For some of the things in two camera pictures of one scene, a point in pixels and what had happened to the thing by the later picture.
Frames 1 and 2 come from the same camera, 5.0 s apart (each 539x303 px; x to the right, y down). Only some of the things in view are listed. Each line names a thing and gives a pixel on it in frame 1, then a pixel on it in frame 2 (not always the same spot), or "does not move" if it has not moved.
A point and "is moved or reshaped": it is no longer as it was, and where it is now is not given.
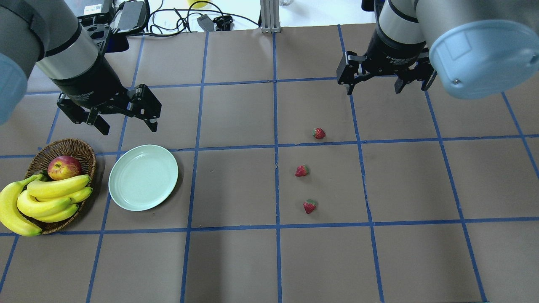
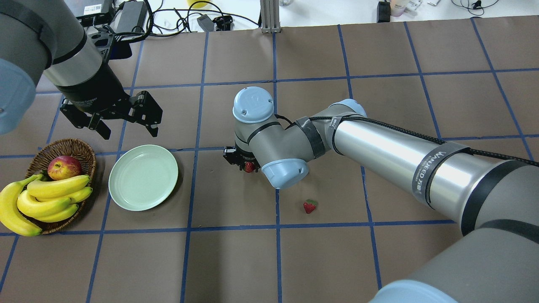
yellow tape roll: (198, 5) does not move
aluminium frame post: (270, 17) does not move
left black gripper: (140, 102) does not move
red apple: (63, 166) does not move
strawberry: (302, 170) is moved or reshaped
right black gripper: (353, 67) → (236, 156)
